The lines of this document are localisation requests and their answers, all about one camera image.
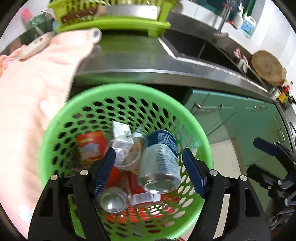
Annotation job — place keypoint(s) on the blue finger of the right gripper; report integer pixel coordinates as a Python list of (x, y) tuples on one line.
[(260, 175), (269, 148)]

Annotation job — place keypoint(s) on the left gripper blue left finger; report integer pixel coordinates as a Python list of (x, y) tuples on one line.
[(102, 169)]

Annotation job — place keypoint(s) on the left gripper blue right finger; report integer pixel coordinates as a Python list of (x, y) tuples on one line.
[(196, 170)]

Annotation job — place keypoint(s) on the clear plastic dome cup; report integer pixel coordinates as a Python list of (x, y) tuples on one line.
[(128, 153)]

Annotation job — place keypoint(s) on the red cola can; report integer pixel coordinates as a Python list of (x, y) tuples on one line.
[(114, 198)]

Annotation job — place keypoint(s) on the white milk carton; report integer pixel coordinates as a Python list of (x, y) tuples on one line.
[(120, 129)]

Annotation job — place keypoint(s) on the blue silver can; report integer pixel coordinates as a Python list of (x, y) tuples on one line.
[(159, 171)]

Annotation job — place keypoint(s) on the round wooden cutting board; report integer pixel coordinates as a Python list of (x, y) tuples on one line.
[(269, 68)]

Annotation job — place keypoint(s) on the peach towel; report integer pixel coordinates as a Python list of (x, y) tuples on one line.
[(32, 93)]

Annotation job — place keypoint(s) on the white detergent bottle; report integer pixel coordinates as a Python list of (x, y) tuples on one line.
[(248, 25)]

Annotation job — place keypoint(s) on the sink faucet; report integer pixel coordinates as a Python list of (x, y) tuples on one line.
[(226, 12)]

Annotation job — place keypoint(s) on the green dish rack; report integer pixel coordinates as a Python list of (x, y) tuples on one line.
[(144, 16)]

